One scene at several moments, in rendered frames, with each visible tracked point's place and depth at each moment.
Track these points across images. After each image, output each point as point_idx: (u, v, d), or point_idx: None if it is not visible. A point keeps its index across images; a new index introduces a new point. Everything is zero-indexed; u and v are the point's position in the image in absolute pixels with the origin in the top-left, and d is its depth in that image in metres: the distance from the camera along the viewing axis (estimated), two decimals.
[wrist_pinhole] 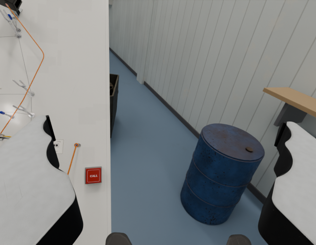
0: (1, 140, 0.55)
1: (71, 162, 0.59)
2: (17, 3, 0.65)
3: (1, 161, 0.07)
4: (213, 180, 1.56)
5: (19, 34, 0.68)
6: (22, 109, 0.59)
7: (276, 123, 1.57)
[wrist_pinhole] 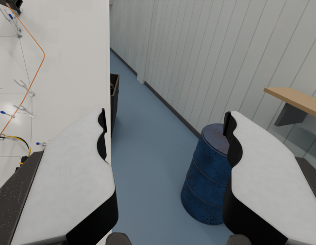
0: (2, 140, 0.55)
1: None
2: (18, 2, 0.65)
3: (60, 144, 0.08)
4: (214, 180, 1.56)
5: (19, 33, 0.68)
6: (23, 109, 0.59)
7: (276, 123, 1.57)
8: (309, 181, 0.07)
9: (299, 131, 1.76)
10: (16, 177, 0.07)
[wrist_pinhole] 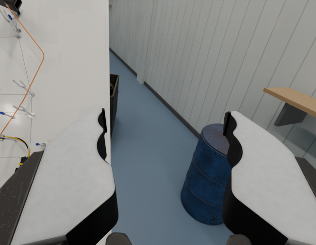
0: (1, 141, 0.55)
1: None
2: (18, 3, 0.65)
3: (60, 144, 0.08)
4: (214, 180, 1.56)
5: (19, 34, 0.68)
6: (22, 109, 0.59)
7: (276, 123, 1.57)
8: (309, 181, 0.07)
9: (299, 131, 1.76)
10: (16, 177, 0.07)
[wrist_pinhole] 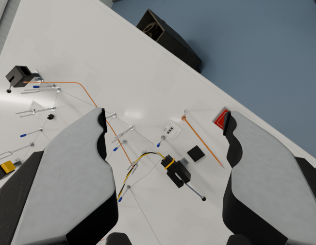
0: (137, 166, 0.56)
1: (196, 133, 0.50)
2: (25, 70, 0.61)
3: (60, 144, 0.08)
4: None
5: (56, 87, 0.66)
6: (120, 134, 0.56)
7: None
8: (309, 181, 0.07)
9: None
10: (16, 177, 0.07)
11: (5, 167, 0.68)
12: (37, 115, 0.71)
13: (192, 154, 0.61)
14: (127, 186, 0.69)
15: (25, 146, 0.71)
